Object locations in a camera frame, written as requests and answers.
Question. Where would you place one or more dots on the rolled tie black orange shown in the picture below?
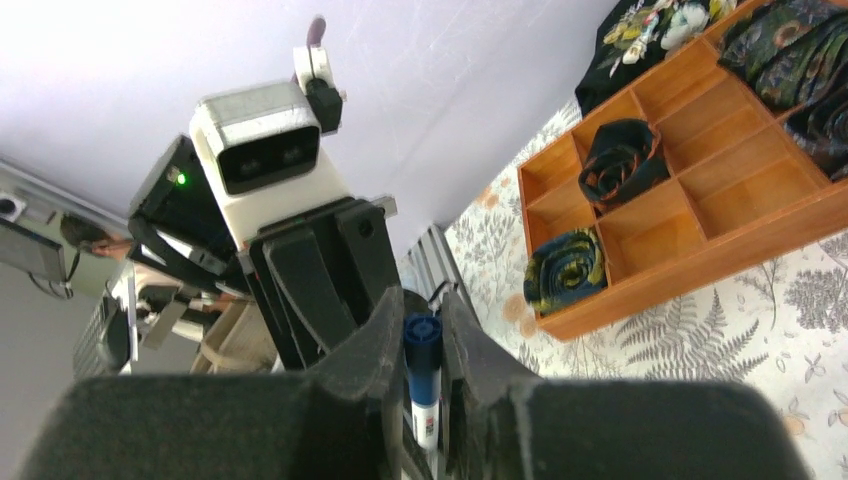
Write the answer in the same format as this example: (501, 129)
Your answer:
(626, 159)

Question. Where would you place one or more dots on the rolled dark tie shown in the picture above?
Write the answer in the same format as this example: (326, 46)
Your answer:
(819, 128)
(787, 52)

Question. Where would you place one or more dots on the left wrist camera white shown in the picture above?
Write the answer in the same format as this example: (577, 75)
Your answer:
(260, 151)

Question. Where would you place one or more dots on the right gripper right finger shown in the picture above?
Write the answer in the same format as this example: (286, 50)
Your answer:
(503, 421)

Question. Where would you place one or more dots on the floral table mat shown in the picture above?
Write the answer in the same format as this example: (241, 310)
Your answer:
(780, 326)

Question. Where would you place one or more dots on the white marker blue end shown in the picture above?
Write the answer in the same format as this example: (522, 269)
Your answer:
(426, 425)

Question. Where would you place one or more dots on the blue pen cap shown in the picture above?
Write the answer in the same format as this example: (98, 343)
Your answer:
(422, 341)

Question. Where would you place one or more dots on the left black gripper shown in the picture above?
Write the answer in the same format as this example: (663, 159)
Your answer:
(329, 266)

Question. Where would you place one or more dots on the black floral embroidered cloth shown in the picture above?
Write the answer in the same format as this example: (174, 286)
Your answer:
(636, 36)

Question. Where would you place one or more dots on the orange wooden divided tray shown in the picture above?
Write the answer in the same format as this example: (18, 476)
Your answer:
(740, 190)

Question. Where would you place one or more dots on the rolled tie blue yellow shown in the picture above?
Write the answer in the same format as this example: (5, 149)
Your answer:
(565, 270)

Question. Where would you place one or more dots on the rolled dark tie back left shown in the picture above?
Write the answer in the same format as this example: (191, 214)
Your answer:
(787, 52)

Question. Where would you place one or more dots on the rolled dark tie back right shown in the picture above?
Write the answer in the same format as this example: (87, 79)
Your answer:
(819, 128)

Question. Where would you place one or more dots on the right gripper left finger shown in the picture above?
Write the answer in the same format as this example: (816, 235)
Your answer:
(342, 418)

